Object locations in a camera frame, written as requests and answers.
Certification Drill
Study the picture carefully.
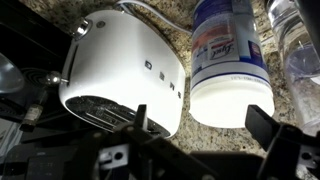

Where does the clear plastic bottle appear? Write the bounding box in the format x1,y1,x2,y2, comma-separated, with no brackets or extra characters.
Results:
264,0,320,136

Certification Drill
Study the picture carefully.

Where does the black stove top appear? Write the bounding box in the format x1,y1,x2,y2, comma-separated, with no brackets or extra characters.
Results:
0,0,134,180

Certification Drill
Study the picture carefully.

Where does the silver metal pan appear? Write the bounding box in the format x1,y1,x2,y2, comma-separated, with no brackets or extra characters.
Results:
0,53,24,93

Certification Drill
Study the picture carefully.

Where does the white toaster cable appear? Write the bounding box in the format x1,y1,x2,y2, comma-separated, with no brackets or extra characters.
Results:
114,0,194,36

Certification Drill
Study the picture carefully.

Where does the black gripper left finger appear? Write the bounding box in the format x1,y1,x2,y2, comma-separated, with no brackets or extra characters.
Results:
134,104,148,131

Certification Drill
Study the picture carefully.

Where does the white toaster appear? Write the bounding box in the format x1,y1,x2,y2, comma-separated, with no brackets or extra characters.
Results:
46,10,186,138

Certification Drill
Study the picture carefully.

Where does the white Lysol wipes container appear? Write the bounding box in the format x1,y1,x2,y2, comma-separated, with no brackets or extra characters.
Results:
190,0,275,128

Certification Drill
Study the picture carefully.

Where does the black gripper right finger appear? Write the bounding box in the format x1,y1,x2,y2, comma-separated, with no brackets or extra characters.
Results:
245,105,280,151

